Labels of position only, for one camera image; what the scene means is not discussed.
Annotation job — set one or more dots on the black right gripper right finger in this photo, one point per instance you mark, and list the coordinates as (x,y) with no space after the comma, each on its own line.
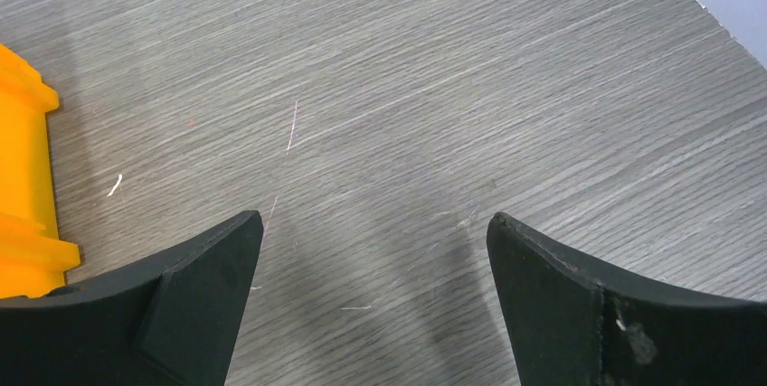
(573,319)

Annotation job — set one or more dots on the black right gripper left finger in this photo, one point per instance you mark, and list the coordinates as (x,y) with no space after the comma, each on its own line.
(171,318)

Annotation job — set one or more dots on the yellow bin with silver cards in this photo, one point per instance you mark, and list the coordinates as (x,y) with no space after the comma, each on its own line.
(34,259)

